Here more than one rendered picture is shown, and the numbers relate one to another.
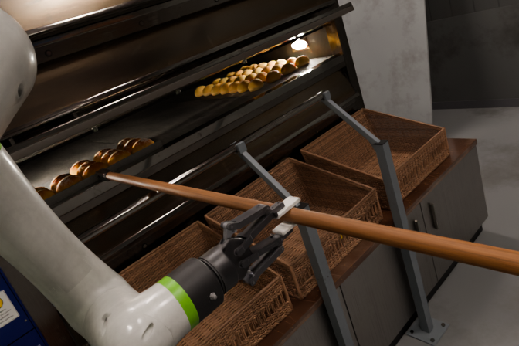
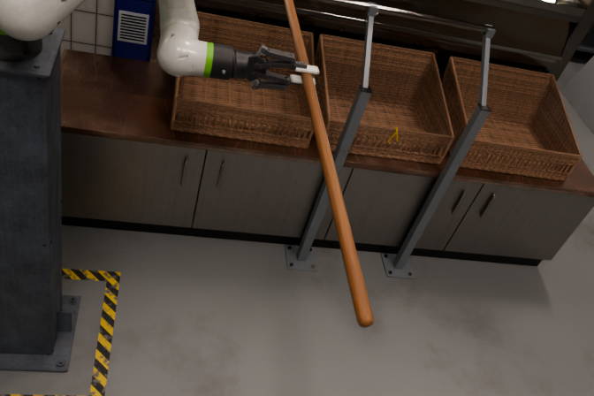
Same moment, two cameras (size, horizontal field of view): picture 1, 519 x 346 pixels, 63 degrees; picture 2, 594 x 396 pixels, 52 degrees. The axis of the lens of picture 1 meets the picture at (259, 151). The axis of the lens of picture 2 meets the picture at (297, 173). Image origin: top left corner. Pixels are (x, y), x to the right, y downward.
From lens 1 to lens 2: 0.93 m
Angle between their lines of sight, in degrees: 26
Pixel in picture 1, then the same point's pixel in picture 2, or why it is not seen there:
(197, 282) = (222, 58)
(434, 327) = (403, 269)
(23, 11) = not seen: outside the picture
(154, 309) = (193, 51)
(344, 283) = (358, 171)
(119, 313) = (178, 38)
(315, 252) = (348, 127)
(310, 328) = (306, 170)
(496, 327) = (437, 309)
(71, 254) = not seen: outside the picture
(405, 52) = not seen: outside the picture
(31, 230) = not seen: outside the picture
